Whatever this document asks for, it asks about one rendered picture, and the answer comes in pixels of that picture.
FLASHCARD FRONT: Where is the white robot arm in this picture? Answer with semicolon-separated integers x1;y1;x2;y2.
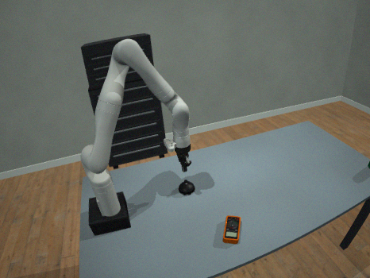
80;39;191;217

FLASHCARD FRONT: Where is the orange digital multimeter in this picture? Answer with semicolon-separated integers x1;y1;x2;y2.
223;215;241;244

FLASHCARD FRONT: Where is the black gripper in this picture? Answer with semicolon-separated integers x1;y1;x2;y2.
175;144;191;172

